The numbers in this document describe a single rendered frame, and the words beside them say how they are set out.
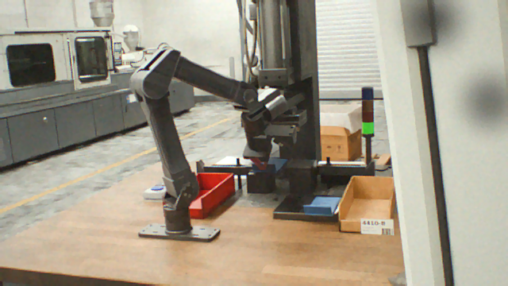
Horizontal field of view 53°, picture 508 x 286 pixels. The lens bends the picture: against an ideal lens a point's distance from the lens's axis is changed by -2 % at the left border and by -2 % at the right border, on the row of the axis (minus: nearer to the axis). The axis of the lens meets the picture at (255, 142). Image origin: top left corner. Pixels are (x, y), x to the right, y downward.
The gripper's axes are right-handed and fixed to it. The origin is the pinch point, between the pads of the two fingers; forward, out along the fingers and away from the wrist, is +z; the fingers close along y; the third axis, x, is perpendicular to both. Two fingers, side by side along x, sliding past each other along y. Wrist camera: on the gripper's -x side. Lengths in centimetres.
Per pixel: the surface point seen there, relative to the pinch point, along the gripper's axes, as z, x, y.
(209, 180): 11.3, 20.1, 3.6
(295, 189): 11.2, -7.8, 2.2
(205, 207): 0.0, 12.2, -16.3
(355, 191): 7.9, -25.7, 0.1
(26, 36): 173, 415, 368
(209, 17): 436, 386, 868
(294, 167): 5.6, -7.6, 5.9
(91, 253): -11, 30, -41
